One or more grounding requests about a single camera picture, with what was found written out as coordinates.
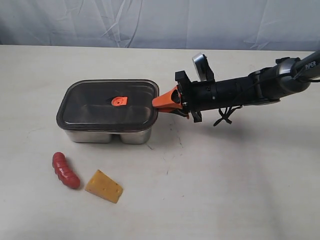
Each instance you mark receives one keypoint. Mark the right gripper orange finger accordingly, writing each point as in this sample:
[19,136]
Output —
[180,111]
[169,100]

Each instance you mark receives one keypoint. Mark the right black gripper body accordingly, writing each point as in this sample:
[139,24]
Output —
[196,96]

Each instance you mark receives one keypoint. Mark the dark transparent lid orange seal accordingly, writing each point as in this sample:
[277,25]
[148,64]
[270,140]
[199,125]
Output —
[95,105]

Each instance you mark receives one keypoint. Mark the yellow toy cheese wedge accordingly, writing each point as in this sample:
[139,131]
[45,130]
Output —
[104,187]

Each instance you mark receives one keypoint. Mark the red toy sausage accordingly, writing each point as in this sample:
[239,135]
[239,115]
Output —
[64,172]

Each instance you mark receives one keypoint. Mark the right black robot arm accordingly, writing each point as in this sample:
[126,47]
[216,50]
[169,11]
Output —
[262,87]

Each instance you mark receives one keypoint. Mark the stainless steel lunch box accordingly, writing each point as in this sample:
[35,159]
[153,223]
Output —
[100,137]

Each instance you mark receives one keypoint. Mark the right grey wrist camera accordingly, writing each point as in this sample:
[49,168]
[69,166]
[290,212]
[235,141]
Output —
[202,68]

